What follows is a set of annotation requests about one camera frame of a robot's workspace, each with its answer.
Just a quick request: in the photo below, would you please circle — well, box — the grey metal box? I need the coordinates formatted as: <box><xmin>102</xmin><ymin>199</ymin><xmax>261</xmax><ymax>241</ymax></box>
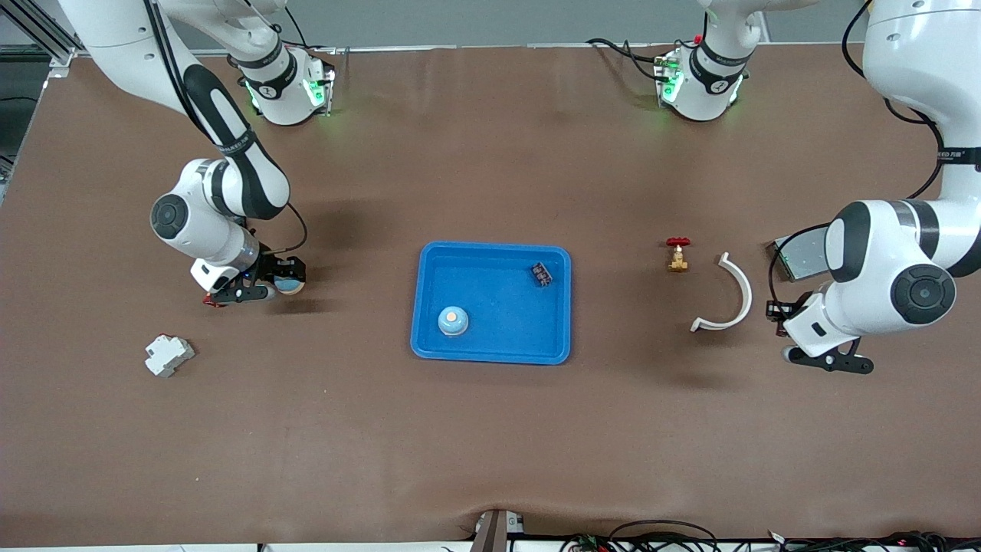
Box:
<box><xmin>769</xmin><ymin>230</ymin><xmax>832</xmax><ymax>283</ymax></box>

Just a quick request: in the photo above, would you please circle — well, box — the white circuit breaker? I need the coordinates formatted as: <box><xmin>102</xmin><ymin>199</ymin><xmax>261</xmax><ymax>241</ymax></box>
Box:
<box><xmin>144</xmin><ymin>334</ymin><xmax>196</xmax><ymax>379</ymax></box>

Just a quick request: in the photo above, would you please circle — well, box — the blue plastic tray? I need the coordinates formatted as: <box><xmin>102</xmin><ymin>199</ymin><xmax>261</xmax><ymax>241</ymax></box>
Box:
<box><xmin>410</xmin><ymin>241</ymin><xmax>573</xmax><ymax>366</ymax></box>

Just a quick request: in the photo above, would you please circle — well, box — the brown table cover mat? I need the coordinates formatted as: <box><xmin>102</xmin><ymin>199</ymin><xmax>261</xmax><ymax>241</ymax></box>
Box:
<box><xmin>0</xmin><ymin>42</ymin><xmax>981</xmax><ymax>547</ymax></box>

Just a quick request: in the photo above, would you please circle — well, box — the white curved plastic bracket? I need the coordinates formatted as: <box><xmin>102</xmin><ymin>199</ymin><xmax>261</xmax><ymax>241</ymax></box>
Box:
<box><xmin>690</xmin><ymin>252</ymin><xmax>754</xmax><ymax>333</ymax></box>

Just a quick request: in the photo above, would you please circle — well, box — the black cable bundle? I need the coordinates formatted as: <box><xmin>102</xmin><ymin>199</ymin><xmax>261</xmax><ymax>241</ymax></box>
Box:
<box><xmin>766</xmin><ymin>529</ymin><xmax>981</xmax><ymax>552</ymax></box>

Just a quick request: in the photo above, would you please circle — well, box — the black cable loop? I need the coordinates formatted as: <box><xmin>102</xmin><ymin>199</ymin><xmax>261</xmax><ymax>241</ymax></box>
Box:
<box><xmin>609</xmin><ymin>520</ymin><xmax>721</xmax><ymax>552</ymax></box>

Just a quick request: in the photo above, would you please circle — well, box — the aluminium frame strut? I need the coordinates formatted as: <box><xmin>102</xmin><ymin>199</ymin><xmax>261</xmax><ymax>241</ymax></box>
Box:
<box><xmin>11</xmin><ymin>0</ymin><xmax>77</xmax><ymax>77</ymax></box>

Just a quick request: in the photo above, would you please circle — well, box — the black base cable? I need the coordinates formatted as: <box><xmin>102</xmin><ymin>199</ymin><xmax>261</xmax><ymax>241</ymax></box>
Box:
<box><xmin>586</xmin><ymin>37</ymin><xmax>660</xmax><ymax>81</ymax></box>

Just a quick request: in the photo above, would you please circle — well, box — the metal clamp bracket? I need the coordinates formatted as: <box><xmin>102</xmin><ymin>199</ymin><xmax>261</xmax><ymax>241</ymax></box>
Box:
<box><xmin>470</xmin><ymin>509</ymin><xmax>526</xmax><ymax>552</ymax></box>

